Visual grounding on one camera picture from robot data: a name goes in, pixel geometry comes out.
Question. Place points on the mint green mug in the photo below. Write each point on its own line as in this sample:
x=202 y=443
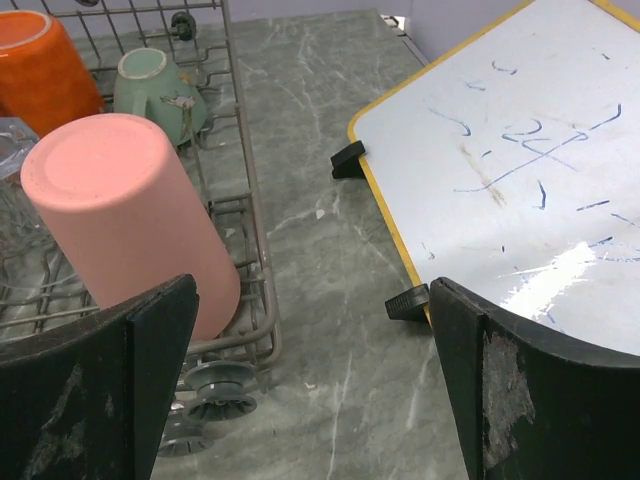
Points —
x=151 y=85

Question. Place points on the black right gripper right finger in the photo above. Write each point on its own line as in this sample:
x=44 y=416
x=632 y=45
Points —
x=530 y=402

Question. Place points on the grey wire dish rack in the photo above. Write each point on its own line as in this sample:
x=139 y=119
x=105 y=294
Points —
x=233 y=368

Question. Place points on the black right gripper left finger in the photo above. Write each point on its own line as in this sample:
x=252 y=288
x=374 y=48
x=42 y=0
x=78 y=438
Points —
x=90 y=399

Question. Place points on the pink plastic tumbler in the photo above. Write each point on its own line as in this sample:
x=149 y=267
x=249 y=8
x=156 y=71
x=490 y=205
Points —
x=115 y=196

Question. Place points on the yellow framed whiteboard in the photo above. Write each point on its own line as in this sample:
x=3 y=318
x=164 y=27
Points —
x=510 y=165

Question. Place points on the large orange mug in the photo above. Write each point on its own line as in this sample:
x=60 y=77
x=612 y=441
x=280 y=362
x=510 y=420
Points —
x=44 y=81

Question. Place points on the clear glass cup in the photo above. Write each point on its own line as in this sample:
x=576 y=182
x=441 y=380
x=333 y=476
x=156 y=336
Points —
x=24 y=236

